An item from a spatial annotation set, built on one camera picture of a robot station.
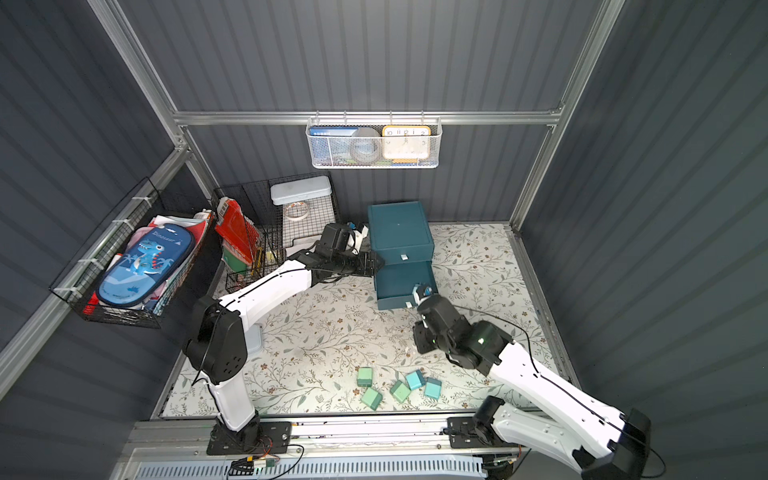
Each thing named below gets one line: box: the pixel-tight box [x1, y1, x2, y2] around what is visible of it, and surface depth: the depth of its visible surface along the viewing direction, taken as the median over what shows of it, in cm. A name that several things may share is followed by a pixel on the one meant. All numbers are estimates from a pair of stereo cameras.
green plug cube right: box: [390, 380, 411, 404], surface depth 81 cm
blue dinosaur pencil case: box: [97, 223, 196, 307], surface depth 67 cm
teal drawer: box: [374, 260, 438, 310], surface depth 93 cm
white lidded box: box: [270, 176, 333, 205], surface depth 104 cm
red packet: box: [215, 197, 261, 274], surface depth 104 cm
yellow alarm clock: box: [382, 125, 431, 164], surface depth 90 cm
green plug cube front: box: [361, 387, 383, 411], surface depth 80 cm
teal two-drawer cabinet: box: [368, 201, 437, 310], surface depth 91 cm
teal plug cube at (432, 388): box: [424, 377, 442, 400], surface depth 82 cm
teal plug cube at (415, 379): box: [406, 369, 426, 391], surface depth 82 cm
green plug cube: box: [357, 367, 373, 387], surface depth 84 cm
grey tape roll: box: [349, 127, 382, 164], surface depth 89 cm
